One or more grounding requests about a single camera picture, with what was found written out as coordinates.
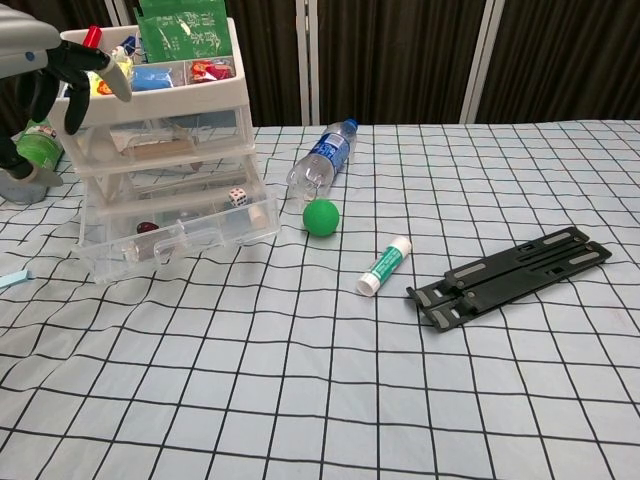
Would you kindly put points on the red capped whiteboard marker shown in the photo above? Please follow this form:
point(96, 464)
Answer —
point(92, 36)

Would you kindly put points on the white plastic drawer unit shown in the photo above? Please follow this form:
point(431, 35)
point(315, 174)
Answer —
point(175, 97)

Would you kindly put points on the yellow lion packet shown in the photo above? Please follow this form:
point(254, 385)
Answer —
point(103, 89)

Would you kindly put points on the beige cork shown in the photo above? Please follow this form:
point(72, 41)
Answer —
point(257, 216)

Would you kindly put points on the clear drawer with wooden block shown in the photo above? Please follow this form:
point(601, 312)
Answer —
point(210, 127)

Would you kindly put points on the green white glue stick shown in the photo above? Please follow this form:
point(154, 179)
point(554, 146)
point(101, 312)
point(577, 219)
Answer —
point(384, 266)

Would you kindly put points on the dark red bead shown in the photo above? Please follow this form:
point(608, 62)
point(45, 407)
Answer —
point(146, 227)

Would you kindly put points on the green ball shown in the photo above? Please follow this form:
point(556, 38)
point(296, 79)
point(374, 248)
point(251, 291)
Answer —
point(322, 217)

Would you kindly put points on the wooden block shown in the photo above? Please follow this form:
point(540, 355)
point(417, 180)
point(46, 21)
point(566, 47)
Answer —
point(160, 150)

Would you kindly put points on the blue packet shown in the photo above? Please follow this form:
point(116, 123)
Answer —
point(152, 79)

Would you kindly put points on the clear drawer with die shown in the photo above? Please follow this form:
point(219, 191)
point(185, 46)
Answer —
point(200, 235)

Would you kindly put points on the light blue paper strip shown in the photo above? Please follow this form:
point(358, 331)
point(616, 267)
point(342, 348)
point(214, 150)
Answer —
point(15, 279)

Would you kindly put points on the black folding screen white frame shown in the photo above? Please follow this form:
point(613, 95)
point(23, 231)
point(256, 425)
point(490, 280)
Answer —
point(400, 60)

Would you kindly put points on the black folding laptop stand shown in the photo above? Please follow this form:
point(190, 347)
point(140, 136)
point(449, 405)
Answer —
point(505, 280)

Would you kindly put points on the green tea packet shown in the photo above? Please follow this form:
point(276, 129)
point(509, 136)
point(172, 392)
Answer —
point(175, 5)
point(187, 37)

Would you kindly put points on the white die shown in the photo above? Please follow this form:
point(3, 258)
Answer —
point(238, 197)

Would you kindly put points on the clear bottle blue label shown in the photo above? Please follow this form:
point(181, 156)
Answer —
point(327, 150)

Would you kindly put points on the red snack packet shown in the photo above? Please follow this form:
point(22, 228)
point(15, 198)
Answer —
point(212, 70)

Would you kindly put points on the green chip can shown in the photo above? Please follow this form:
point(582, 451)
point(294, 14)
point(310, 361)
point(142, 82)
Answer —
point(37, 147)

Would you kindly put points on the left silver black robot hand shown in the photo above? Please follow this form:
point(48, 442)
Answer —
point(25, 45)

